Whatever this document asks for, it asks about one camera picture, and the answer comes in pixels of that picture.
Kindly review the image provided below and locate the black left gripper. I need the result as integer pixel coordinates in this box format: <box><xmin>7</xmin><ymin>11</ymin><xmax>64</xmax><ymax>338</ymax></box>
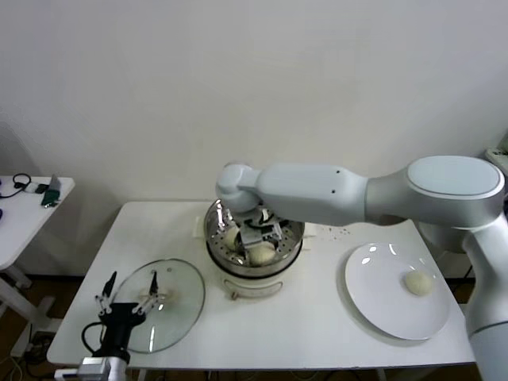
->
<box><xmin>91</xmin><ymin>269</ymin><xmax>164</xmax><ymax>360</ymax></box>

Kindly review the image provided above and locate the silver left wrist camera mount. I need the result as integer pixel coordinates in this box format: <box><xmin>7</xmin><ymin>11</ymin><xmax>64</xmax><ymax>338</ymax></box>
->
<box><xmin>54</xmin><ymin>356</ymin><xmax>129</xmax><ymax>381</ymax></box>

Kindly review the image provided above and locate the perforated steel steamer basket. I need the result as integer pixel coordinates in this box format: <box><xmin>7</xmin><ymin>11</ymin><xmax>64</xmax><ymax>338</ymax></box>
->
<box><xmin>203</xmin><ymin>196</ymin><xmax>306</xmax><ymax>275</ymax></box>

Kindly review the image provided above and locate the white side table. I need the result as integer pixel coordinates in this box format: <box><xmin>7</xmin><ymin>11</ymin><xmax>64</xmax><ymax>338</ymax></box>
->
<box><xmin>0</xmin><ymin>176</ymin><xmax>76</xmax><ymax>333</ymax></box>

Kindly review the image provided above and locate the white steamed baozi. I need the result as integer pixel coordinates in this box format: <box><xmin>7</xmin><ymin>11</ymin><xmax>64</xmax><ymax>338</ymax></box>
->
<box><xmin>248</xmin><ymin>245</ymin><xmax>276</xmax><ymax>266</ymax></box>
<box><xmin>224</xmin><ymin>229</ymin><xmax>242</xmax><ymax>251</ymax></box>
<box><xmin>403</xmin><ymin>271</ymin><xmax>434</xmax><ymax>297</ymax></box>

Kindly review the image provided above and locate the white desk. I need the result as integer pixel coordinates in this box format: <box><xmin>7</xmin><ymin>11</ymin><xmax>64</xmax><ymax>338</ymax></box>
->
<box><xmin>484</xmin><ymin>147</ymin><xmax>508</xmax><ymax>175</ymax></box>

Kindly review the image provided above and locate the round glass pot lid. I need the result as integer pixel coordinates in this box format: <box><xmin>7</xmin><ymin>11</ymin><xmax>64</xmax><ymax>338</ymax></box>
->
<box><xmin>113</xmin><ymin>258</ymin><xmax>206</xmax><ymax>354</ymax></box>

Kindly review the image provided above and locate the white floor power strip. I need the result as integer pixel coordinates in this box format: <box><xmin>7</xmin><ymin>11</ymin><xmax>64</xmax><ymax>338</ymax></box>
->
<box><xmin>23</xmin><ymin>333</ymin><xmax>55</xmax><ymax>358</ymax></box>

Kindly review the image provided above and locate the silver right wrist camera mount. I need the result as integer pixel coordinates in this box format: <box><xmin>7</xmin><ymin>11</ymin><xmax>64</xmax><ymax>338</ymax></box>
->
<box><xmin>237</xmin><ymin>225</ymin><xmax>266</xmax><ymax>252</ymax></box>

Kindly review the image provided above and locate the large white plate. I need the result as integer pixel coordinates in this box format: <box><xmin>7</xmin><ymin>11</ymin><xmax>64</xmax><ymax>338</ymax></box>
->
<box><xmin>344</xmin><ymin>242</ymin><xmax>452</xmax><ymax>341</ymax></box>

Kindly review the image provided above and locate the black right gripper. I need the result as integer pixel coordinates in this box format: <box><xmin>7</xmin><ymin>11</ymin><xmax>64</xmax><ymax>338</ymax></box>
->
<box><xmin>263</xmin><ymin>221</ymin><xmax>289</xmax><ymax>249</ymax></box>

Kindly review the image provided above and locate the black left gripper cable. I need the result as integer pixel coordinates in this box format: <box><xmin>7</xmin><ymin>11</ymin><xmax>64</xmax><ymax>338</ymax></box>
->
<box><xmin>80</xmin><ymin>321</ymin><xmax>106</xmax><ymax>354</ymax></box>

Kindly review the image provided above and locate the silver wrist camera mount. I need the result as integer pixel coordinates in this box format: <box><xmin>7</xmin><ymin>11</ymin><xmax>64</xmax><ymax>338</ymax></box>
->
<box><xmin>54</xmin><ymin>356</ymin><xmax>129</xmax><ymax>381</ymax></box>
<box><xmin>237</xmin><ymin>225</ymin><xmax>266</xmax><ymax>252</ymax></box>

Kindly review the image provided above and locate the white electric cooking pot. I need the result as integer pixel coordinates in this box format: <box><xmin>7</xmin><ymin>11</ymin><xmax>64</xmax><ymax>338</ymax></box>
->
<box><xmin>191</xmin><ymin>214</ymin><xmax>318</xmax><ymax>302</ymax></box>

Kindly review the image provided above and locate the green tool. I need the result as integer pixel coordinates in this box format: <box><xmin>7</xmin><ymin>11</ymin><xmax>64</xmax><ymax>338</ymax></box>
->
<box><xmin>40</xmin><ymin>174</ymin><xmax>63</xmax><ymax>210</ymax></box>

